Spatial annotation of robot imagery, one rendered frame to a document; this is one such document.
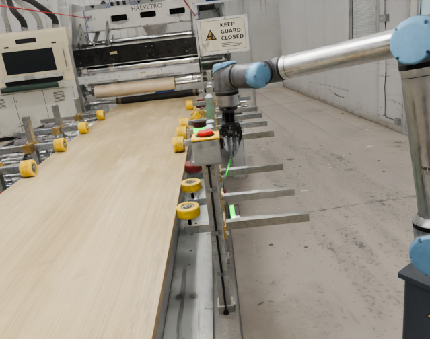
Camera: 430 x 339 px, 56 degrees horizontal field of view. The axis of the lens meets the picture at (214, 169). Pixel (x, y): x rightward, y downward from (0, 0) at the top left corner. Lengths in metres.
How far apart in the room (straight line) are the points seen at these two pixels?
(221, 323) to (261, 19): 9.84
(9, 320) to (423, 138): 1.13
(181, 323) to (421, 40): 1.05
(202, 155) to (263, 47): 9.76
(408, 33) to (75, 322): 1.06
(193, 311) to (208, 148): 0.60
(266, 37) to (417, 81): 9.59
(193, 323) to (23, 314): 0.52
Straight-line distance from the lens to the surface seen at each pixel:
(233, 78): 1.52
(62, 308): 1.05
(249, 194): 1.66
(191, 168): 1.86
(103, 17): 4.46
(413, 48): 1.20
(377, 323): 2.33
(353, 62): 1.45
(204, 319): 1.36
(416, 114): 1.24
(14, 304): 1.13
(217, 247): 1.12
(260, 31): 10.70
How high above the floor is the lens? 1.46
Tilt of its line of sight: 18 degrees down
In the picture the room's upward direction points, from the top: 7 degrees counter-clockwise
